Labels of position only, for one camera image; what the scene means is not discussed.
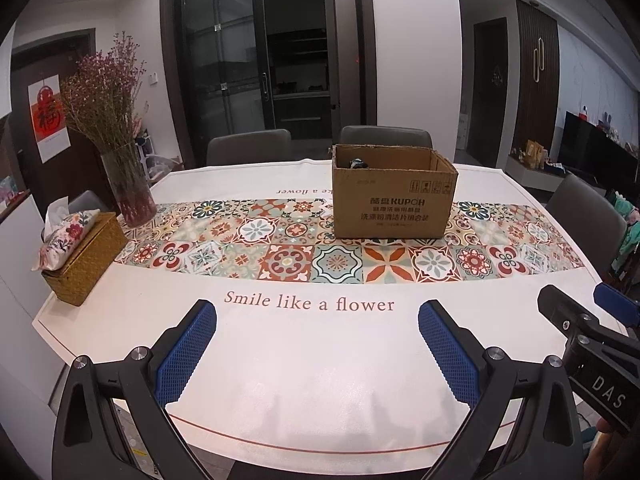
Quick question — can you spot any brown entry door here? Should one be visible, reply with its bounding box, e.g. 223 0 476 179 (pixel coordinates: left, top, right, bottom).
10 27 96 211

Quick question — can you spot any teal green garment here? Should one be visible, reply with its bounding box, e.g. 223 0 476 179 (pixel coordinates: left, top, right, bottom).
607 190 640 271

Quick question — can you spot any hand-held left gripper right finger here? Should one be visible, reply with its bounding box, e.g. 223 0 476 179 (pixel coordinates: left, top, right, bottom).
417 301 586 480

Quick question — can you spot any person's right hand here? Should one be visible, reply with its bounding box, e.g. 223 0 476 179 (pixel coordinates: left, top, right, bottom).
582 422 640 480

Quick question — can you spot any dark door with white handles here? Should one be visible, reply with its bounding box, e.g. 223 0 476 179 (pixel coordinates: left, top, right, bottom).
515 0 560 161

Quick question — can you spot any white television cabinet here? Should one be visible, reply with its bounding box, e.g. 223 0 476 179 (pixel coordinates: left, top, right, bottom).
507 155 568 193

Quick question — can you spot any red wall calendar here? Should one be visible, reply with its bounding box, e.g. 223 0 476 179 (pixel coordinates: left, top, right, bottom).
27 74 68 163

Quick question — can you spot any black television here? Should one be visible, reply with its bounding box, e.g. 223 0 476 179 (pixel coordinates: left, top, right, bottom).
557 110 640 196

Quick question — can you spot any brown cardboard box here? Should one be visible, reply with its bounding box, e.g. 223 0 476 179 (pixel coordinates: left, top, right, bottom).
331 144 459 241

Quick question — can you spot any floral tissue pack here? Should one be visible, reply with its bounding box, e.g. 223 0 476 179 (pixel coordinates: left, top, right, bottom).
32 199 103 272

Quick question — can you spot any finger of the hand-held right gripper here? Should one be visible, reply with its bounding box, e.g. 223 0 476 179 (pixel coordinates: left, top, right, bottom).
537 284 603 343
594 282 640 333

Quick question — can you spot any white storage rack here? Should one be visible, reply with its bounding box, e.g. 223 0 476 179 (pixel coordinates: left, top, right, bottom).
135 130 183 186

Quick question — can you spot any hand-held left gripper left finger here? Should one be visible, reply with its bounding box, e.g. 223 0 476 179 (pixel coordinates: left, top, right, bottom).
52 299 218 480

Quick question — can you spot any plain dark door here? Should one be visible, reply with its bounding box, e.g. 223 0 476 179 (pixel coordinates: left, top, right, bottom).
472 17 516 156

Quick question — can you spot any yellow woven tissue box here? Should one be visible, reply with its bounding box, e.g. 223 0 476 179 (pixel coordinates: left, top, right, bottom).
41 211 129 307

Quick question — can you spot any glass vase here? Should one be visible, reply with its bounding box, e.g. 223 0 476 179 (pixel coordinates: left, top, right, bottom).
101 141 157 228

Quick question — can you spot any grey dining chair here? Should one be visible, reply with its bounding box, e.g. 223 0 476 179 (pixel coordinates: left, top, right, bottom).
339 125 433 150
546 174 628 276
206 129 292 167
67 190 108 213

